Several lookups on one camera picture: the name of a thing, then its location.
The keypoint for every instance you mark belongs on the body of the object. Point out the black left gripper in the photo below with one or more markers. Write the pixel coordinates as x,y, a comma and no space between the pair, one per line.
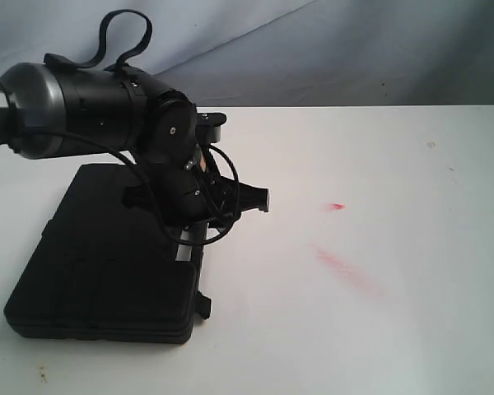
194,196

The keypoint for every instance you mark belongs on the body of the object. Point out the black plastic tool case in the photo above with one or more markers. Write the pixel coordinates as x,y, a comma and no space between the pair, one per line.
102,271

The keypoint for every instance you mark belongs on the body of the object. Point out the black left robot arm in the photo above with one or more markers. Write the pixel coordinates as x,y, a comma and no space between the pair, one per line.
60,108

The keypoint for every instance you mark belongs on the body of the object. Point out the white backdrop cloth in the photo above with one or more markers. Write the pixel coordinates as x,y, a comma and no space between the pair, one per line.
277,53

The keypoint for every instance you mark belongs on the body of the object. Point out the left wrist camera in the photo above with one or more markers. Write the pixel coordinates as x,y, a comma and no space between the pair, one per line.
208,128

